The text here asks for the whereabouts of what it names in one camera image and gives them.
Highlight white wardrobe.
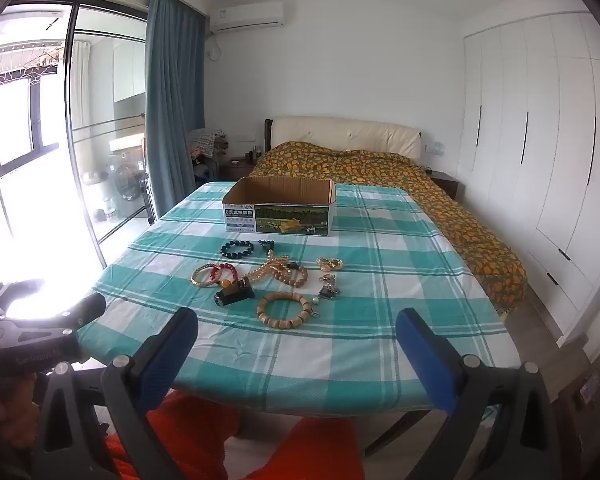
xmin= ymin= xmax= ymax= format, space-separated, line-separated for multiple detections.
xmin=455 ymin=10 xmax=600 ymax=346

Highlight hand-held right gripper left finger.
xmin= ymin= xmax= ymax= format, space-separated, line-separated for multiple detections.
xmin=30 ymin=306 xmax=199 ymax=480

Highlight large wooden bead bracelet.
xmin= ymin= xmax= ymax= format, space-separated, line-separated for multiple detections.
xmin=256 ymin=291 xmax=315 ymax=330

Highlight gold bead necklace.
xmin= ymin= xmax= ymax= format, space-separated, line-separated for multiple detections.
xmin=245 ymin=255 xmax=293 ymax=286

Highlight sliding glass door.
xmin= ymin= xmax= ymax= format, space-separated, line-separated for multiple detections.
xmin=0 ymin=2 xmax=151 ymax=271

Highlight small black case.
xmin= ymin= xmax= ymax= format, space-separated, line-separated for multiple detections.
xmin=215 ymin=285 xmax=256 ymax=308

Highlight pile of clothes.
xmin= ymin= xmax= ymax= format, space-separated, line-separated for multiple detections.
xmin=187 ymin=127 xmax=228 ymax=183

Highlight gold bangle bracelet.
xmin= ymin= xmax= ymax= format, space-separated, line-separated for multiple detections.
xmin=191 ymin=262 xmax=221 ymax=288

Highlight red bead bracelet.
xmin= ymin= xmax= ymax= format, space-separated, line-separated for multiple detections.
xmin=209 ymin=262 xmax=242 ymax=293

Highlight dark wooden table leg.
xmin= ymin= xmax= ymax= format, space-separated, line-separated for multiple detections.
xmin=365 ymin=407 xmax=436 ymax=456

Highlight cream pillow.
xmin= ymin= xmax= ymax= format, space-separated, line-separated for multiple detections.
xmin=265 ymin=116 xmax=422 ymax=166

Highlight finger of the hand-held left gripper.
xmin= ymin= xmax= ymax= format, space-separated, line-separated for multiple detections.
xmin=0 ymin=292 xmax=107 ymax=341

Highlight orange patterned pillow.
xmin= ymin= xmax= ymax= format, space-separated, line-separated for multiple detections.
xmin=250 ymin=140 xmax=528 ymax=311

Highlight grey washing machine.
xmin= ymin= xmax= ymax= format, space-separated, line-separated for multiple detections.
xmin=107 ymin=152 xmax=148 ymax=218

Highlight white air conditioner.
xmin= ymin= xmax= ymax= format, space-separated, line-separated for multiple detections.
xmin=209 ymin=2 xmax=286 ymax=33

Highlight black bead bracelet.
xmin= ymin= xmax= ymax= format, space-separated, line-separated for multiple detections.
xmin=220 ymin=240 xmax=255 ymax=261

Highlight small wooden bead bracelet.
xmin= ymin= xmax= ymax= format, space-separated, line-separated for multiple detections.
xmin=275 ymin=260 xmax=310 ymax=288

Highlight silver keychain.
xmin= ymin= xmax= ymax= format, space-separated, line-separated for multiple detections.
xmin=319 ymin=272 xmax=342 ymax=302

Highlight blue curtain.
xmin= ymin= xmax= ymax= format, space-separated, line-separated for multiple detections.
xmin=144 ymin=0 xmax=208 ymax=218

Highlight teal plaid tablecloth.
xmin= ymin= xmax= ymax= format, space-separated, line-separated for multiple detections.
xmin=75 ymin=180 xmax=511 ymax=418

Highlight person's orange pants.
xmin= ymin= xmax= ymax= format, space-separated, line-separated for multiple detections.
xmin=105 ymin=390 xmax=366 ymax=480

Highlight printed cardboard box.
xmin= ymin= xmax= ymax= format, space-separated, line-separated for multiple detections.
xmin=222 ymin=176 xmax=337 ymax=237

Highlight brown cardboard box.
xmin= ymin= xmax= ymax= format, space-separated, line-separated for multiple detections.
xmin=550 ymin=335 xmax=600 ymax=480

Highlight person's left hand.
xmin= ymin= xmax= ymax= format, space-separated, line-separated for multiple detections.
xmin=0 ymin=375 xmax=37 ymax=461

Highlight dark wooden nightstand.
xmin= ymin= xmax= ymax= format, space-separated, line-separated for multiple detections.
xmin=430 ymin=170 xmax=465 ymax=201
xmin=222 ymin=155 xmax=256 ymax=181

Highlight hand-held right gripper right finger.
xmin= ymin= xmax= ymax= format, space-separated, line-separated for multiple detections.
xmin=395 ymin=307 xmax=568 ymax=480

